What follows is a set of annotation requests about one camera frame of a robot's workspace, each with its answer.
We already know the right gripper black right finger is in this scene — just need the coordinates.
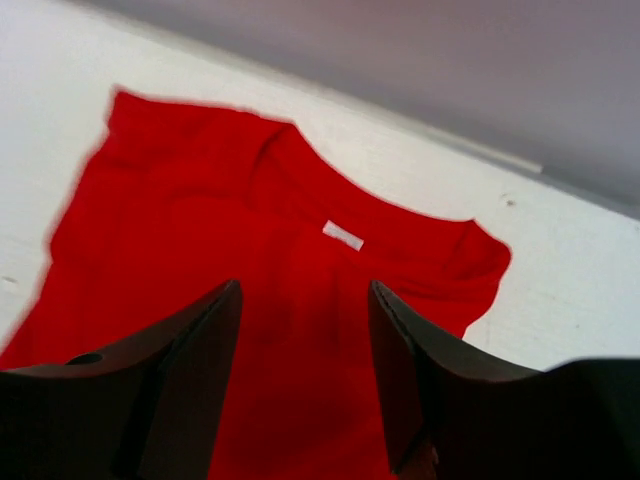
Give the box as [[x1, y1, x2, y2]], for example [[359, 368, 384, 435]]
[[369, 281, 639, 479]]

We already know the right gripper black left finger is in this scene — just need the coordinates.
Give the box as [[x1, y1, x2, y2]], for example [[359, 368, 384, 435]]
[[1, 280, 243, 479]]

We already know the red t-shirt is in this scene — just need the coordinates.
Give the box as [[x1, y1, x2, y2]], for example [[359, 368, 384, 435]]
[[1, 90, 511, 479]]

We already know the white neck label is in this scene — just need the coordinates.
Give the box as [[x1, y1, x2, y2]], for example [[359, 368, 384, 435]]
[[322, 220, 364, 251]]

